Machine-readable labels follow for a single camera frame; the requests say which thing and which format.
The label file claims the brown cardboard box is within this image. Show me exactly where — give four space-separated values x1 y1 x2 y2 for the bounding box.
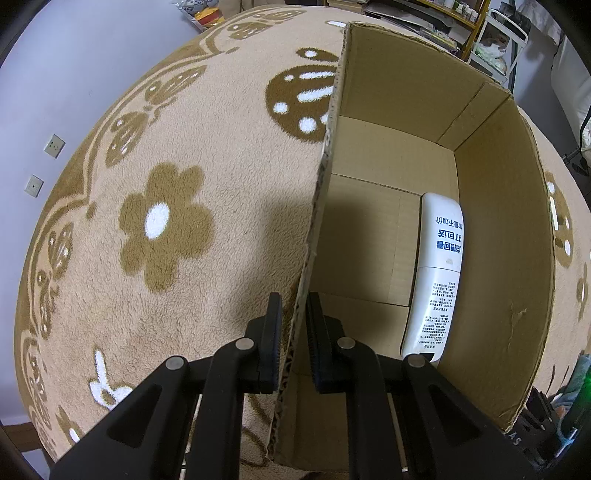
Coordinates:
267 21 556 467

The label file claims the beige flower printed blanket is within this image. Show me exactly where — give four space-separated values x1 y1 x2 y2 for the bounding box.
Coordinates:
13 4 591 468

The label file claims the metal chair base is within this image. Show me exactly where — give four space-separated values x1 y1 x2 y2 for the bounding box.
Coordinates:
561 148 591 172

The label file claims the wooden bookshelf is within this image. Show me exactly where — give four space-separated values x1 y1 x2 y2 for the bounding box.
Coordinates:
323 0 492 61

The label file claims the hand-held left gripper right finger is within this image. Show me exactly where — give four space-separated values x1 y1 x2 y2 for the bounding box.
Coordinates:
306 292 539 480

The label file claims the row of white bottles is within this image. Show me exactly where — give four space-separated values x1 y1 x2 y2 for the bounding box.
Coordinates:
434 0 481 21

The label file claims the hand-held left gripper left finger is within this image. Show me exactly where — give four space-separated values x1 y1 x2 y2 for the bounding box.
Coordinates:
48 292 283 480

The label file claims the white storage cart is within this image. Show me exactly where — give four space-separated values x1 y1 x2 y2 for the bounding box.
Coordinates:
466 8 529 88

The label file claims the pile of colourful bags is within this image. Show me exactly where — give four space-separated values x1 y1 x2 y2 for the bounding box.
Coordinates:
178 0 241 31

